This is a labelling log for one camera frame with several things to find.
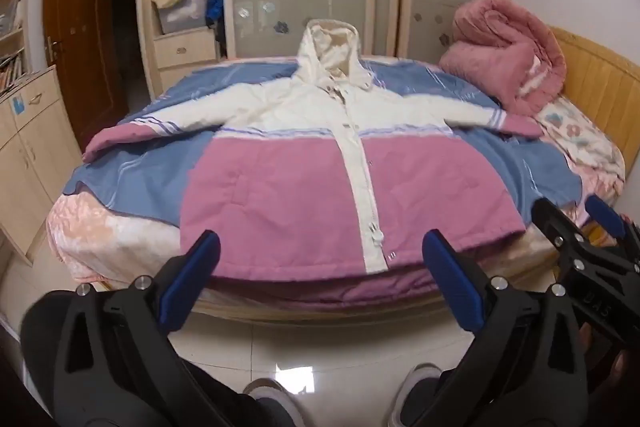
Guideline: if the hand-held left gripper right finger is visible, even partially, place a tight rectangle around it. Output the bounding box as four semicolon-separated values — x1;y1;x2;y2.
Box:
415;229;589;427

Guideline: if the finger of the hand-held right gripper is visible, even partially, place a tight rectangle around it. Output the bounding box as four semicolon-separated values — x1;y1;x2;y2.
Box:
531;197;589;260
585;195;640;254

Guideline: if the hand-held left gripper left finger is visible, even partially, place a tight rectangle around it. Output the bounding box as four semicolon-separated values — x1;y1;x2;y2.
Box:
52;229;236;427

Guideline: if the white and pink hooded jacket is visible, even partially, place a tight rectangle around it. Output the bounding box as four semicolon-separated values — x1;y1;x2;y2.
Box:
82;19;543;275

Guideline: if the person's right hand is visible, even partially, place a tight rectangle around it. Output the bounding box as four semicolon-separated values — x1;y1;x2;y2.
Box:
579;323;630;389

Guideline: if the floral bed sheet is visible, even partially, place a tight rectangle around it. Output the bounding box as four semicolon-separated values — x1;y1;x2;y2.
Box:
45;94;626;288

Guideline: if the blue striped blanket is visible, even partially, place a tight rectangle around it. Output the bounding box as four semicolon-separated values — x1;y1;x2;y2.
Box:
62;57;583;228

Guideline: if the wooden bed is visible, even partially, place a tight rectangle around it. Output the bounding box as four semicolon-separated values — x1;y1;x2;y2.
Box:
45;24;640;325

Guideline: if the person's left leg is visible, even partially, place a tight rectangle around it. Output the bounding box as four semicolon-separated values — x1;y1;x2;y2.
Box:
187;357;296;427

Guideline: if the person's left shoe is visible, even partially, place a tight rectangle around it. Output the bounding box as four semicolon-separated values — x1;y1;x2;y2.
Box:
242;379;306;427

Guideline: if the rolled pink quilt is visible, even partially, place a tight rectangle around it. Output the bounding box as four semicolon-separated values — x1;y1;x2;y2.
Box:
439;0;568;116

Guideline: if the light wooden cabinet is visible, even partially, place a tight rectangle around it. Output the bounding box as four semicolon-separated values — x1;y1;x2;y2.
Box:
0;66;83;265

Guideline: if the wardrobe drawer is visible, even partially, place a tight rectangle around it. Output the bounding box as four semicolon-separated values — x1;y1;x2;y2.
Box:
152;29;221;70

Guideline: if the brown wooden door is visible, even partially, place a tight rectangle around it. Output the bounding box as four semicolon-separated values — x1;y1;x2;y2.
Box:
42;0;126;148

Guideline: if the blue garment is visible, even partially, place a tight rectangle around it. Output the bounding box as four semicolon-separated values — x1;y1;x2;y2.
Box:
206;0;225;30

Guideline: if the bookshelf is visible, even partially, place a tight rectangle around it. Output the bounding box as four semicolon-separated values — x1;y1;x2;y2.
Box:
0;0;28;98

